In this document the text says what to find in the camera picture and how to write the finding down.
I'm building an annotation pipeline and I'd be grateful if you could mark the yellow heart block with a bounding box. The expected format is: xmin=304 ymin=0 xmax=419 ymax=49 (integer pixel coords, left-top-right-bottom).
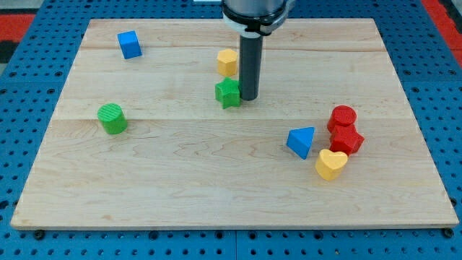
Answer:
xmin=315 ymin=149 xmax=349 ymax=181

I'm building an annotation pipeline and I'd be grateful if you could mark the green star block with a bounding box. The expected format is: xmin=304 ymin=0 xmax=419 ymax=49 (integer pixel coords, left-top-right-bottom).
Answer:
xmin=215 ymin=77 xmax=240 ymax=109

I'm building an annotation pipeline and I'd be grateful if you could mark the blue triangle block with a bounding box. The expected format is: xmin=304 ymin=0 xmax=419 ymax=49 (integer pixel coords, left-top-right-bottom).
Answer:
xmin=286 ymin=127 xmax=315 ymax=160

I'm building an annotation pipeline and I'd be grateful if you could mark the yellow hexagon block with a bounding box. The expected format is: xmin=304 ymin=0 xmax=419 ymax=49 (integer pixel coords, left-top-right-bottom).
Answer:
xmin=217 ymin=49 xmax=237 ymax=77

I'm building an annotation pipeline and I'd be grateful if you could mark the light wooden board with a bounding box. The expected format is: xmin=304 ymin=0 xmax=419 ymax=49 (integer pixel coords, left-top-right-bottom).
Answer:
xmin=11 ymin=19 xmax=459 ymax=230

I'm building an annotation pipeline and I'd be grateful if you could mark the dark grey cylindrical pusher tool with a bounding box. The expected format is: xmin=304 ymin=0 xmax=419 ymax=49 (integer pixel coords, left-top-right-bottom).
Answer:
xmin=239 ymin=36 xmax=263 ymax=101

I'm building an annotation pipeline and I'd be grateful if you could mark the red cylinder block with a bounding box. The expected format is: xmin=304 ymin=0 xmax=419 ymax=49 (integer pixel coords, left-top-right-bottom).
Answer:
xmin=327 ymin=105 xmax=357 ymax=132

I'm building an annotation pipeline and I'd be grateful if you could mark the red star block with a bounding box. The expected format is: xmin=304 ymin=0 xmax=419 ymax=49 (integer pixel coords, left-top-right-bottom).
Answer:
xmin=329 ymin=124 xmax=365 ymax=156

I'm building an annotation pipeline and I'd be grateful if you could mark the green cylinder block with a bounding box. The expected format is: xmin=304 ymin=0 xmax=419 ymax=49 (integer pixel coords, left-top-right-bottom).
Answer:
xmin=97 ymin=103 xmax=128 ymax=134

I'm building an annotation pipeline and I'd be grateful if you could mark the blue cube block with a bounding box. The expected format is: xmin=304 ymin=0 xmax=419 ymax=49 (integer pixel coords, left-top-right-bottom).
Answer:
xmin=117 ymin=30 xmax=142 ymax=59

